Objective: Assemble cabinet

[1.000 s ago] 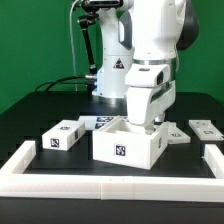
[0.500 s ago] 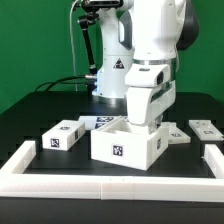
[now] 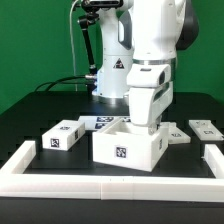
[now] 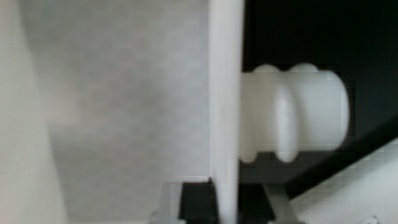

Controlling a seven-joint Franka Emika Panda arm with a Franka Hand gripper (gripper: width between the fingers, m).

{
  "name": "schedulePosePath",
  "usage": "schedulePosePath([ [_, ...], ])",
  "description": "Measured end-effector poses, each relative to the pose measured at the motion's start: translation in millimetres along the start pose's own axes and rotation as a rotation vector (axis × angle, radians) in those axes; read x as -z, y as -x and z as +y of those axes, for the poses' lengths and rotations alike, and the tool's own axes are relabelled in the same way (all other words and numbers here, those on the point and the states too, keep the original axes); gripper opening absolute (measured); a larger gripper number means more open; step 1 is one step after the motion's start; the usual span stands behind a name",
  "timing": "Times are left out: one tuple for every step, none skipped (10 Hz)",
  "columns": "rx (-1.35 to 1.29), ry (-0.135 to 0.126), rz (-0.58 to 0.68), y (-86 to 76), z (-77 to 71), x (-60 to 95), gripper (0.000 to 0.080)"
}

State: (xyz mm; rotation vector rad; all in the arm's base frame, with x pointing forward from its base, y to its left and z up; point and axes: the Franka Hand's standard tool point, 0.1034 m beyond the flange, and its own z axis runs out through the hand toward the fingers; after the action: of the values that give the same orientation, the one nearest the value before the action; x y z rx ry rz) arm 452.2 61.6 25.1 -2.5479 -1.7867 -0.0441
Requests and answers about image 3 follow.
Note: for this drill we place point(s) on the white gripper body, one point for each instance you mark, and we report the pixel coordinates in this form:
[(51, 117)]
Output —
[(150, 93)]

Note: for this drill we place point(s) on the white cabinet door panel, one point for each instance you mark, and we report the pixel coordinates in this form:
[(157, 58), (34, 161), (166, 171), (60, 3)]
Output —
[(175, 135), (205, 130)]

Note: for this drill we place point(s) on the white cabinet body box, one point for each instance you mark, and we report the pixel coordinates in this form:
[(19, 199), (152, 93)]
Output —
[(123, 144)]

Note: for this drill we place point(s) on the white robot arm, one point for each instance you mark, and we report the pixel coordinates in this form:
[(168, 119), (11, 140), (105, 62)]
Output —
[(140, 39)]

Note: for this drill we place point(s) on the small white cabinet top block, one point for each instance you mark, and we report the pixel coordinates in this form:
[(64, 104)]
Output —
[(63, 135)]

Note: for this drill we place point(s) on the white marker sheet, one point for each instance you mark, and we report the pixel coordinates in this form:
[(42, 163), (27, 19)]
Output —
[(94, 123)]

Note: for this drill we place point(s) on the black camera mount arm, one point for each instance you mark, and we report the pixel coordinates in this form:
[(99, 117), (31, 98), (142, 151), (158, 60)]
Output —
[(87, 33)]

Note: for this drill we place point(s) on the white U-shaped border frame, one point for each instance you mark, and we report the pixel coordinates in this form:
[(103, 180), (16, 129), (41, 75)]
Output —
[(15, 182)]

